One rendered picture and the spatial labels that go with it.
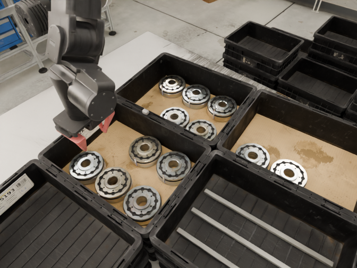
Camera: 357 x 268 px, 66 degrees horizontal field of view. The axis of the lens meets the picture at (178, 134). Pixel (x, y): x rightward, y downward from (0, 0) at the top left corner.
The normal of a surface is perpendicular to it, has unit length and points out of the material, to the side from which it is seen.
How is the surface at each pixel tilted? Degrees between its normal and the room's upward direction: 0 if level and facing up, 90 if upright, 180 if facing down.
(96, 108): 92
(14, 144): 0
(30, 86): 0
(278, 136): 0
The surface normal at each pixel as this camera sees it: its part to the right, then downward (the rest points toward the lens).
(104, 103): 0.73, 0.53
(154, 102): -0.04, -0.64
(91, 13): 0.79, 0.33
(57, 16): -0.60, 0.19
